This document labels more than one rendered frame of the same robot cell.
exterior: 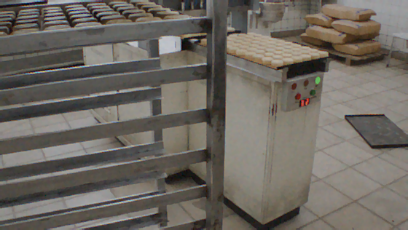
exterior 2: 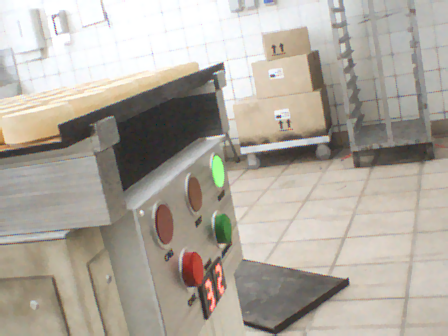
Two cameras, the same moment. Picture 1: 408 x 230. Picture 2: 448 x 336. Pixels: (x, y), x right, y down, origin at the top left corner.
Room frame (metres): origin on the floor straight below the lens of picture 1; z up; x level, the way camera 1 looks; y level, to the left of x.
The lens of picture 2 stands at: (1.24, -0.15, 0.95)
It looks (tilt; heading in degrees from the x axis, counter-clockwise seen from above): 12 degrees down; 323
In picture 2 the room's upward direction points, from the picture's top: 11 degrees counter-clockwise
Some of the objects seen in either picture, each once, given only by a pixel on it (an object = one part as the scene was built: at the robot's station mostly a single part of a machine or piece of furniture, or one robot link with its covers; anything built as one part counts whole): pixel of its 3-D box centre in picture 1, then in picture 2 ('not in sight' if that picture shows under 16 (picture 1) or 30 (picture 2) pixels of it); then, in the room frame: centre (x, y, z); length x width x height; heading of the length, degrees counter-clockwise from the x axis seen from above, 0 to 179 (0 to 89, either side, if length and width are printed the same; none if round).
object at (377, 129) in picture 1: (379, 129); (252, 289); (2.91, -1.47, 0.01); 0.60 x 0.40 x 0.03; 3
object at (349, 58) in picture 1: (339, 50); not in sight; (5.58, -1.99, 0.06); 1.20 x 0.80 x 0.11; 33
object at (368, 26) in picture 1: (358, 25); not in sight; (5.33, -2.12, 0.47); 0.72 x 0.42 x 0.17; 126
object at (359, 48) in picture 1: (358, 46); not in sight; (5.33, -2.16, 0.19); 0.72 x 0.42 x 0.15; 125
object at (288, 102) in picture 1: (302, 91); (186, 239); (1.70, -0.45, 0.77); 0.24 x 0.04 x 0.14; 125
